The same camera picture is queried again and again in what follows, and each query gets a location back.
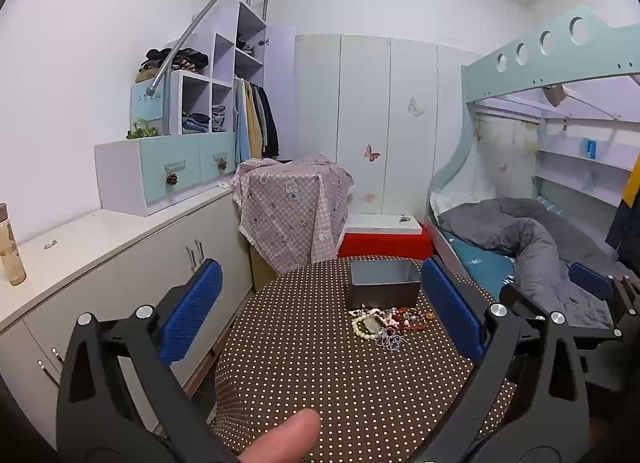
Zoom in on grey duvet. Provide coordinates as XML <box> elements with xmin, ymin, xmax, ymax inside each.
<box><xmin>437</xmin><ymin>196</ymin><xmax>637</xmax><ymax>329</ymax></box>

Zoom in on white wardrobe doors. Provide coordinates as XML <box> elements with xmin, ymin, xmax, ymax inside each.
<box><xmin>294</xmin><ymin>35</ymin><xmax>478</xmax><ymax>221</ymax></box>

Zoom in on mint drawer shelf unit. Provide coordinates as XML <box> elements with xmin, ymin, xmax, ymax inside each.
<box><xmin>94</xmin><ymin>1</ymin><xmax>268</xmax><ymax>217</ymax></box>

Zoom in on blue patterned bed sheet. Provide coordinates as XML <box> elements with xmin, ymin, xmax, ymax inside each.
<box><xmin>444</xmin><ymin>232</ymin><xmax>514</xmax><ymax>298</ymax></box>

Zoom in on red storage box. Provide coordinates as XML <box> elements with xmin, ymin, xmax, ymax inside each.
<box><xmin>337</xmin><ymin>223</ymin><xmax>435</xmax><ymax>261</ymax></box>

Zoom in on dark metal jewelry box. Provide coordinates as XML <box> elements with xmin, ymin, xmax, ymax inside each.
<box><xmin>346</xmin><ymin>259</ymin><xmax>421</xmax><ymax>310</ymax></box>

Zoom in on hanging clothes row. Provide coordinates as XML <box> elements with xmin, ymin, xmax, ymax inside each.
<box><xmin>233</xmin><ymin>77</ymin><xmax>280</xmax><ymax>164</ymax></box>

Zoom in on clear drink bottle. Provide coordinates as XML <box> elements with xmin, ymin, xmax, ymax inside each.
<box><xmin>0</xmin><ymin>203</ymin><xmax>27</xmax><ymax>287</ymax></box>

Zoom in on teal bunk bed frame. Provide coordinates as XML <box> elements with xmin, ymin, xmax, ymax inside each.
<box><xmin>424</xmin><ymin>4</ymin><xmax>640</xmax><ymax>264</ymax></box>

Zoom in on orange red bead bracelet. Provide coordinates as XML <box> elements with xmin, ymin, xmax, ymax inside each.
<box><xmin>389</xmin><ymin>307</ymin><xmax>437</xmax><ymax>333</ymax></box>

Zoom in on beige low cabinet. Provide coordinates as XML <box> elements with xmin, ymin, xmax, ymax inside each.
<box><xmin>1</xmin><ymin>188</ymin><xmax>253</xmax><ymax>443</ymax></box>

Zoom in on green plant decoration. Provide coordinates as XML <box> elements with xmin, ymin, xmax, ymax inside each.
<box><xmin>126</xmin><ymin>118</ymin><xmax>158</xmax><ymax>140</ymax></box>

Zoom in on pink bear patterned cloth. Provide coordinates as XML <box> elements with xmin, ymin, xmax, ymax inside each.
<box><xmin>231</xmin><ymin>154</ymin><xmax>354</xmax><ymax>275</ymax></box>

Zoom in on folded dark clothes pile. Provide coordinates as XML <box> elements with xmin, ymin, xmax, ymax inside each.
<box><xmin>140</xmin><ymin>48</ymin><xmax>209</xmax><ymax>73</ymax></box>

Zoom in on cream bead bracelet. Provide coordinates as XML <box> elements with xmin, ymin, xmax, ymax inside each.
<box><xmin>350</xmin><ymin>314</ymin><xmax>388</xmax><ymax>342</ymax></box>

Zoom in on navy yellow jacket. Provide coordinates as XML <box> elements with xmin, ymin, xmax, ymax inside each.
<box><xmin>605</xmin><ymin>157</ymin><xmax>640</xmax><ymax>264</ymax></box>

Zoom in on metal stair handrail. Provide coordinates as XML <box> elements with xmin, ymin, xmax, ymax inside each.
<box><xmin>146</xmin><ymin>0</ymin><xmax>274</xmax><ymax>97</ymax></box>

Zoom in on person's left hand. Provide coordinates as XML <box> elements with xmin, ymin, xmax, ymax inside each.
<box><xmin>239</xmin><ymin>409</ymin><xmax>321</xmax><ymax>463</ymax></box>

